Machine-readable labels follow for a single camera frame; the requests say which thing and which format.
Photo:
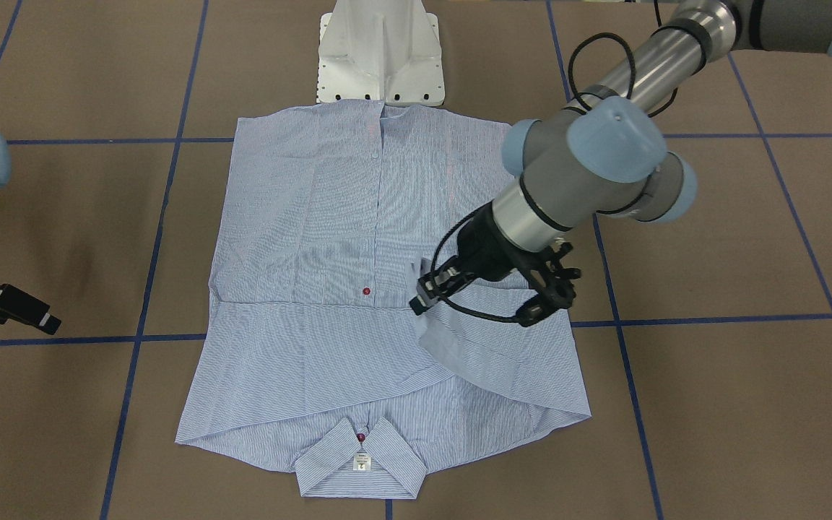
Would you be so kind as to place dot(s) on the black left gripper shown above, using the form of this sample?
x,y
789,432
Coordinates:
x,y
484,254

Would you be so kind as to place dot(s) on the light blue striped shirt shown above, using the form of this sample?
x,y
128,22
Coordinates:
x,y
313,363

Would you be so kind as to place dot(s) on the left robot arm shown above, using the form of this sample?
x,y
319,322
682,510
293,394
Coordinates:
x,y
601,154

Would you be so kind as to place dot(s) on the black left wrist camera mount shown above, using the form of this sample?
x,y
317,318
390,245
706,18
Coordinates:
x,y
552,281

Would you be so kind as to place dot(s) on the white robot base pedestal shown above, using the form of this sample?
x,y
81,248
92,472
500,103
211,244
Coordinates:
x,y
388,51

